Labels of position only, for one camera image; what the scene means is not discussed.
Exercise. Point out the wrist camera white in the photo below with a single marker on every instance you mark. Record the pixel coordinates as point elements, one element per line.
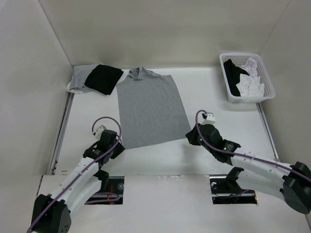
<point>98,132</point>
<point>208,118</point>

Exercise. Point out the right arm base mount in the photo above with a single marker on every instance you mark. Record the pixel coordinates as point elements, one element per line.
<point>224,193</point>

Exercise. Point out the folded grey tank top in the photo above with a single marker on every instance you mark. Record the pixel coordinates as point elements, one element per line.
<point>80,74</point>

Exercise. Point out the metal table rail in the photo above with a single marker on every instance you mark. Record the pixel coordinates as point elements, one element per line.
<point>267,130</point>
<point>60,137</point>

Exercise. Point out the folded black tank top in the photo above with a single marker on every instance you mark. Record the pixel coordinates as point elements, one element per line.
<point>103,79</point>

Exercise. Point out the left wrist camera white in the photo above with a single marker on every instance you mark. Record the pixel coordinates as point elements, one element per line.
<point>98,132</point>

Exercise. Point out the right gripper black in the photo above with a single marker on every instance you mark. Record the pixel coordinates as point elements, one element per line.
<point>191,136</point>

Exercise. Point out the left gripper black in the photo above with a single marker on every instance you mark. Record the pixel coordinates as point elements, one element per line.
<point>119,150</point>

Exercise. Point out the grey tank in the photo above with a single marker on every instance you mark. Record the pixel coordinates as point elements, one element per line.
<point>80,74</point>
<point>151,110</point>

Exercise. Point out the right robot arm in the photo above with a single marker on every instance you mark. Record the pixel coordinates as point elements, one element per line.
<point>289,183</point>

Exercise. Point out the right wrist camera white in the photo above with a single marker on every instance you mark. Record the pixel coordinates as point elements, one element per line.
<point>208,118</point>

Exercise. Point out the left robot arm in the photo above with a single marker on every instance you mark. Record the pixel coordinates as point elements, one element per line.
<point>52,213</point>

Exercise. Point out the folded white tank top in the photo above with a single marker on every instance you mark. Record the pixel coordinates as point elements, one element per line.
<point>73,90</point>

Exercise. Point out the white plastic basket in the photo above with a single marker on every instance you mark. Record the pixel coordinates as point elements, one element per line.
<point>239,59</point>

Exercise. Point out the white tank top in basket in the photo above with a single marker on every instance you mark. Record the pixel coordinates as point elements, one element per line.
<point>250,85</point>

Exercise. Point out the black tank top in basket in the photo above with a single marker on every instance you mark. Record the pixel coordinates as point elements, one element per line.
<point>233,76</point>

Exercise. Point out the left metal table rail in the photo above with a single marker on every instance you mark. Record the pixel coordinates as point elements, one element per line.
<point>60,137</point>

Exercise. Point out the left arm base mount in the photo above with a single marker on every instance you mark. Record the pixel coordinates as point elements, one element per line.
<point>110,194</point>

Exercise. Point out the right metal table rail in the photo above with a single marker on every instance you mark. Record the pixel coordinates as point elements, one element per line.
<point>267,130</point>

